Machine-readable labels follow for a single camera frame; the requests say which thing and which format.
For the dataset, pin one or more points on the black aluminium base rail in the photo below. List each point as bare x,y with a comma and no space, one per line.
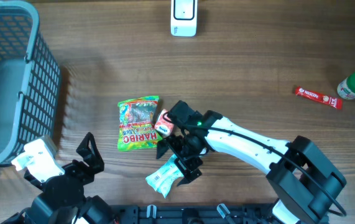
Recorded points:
241,214

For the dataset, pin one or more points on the green lid jar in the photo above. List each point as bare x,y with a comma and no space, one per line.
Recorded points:
346,89

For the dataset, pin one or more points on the white teal snack packet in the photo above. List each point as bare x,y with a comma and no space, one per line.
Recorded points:
162,180

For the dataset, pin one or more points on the Haribo gummy candy bag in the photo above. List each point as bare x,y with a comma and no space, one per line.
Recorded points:
136,130

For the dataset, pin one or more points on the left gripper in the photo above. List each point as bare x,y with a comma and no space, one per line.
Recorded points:
92,157

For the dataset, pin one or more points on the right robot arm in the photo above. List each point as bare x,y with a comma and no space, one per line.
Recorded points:
305,180

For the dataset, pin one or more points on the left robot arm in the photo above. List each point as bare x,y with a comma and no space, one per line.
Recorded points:
63,197

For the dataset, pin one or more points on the red white small carton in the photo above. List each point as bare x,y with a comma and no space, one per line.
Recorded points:
162,126

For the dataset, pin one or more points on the grey plastic mesh basket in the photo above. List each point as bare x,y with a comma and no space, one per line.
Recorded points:
30,80

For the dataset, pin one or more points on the white barcode scanner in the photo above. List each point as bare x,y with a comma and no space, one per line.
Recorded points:
183,18

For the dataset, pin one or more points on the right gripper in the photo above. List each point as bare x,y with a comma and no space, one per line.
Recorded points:
189,165

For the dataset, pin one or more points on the small red item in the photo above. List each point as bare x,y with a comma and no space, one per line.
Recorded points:
320,98

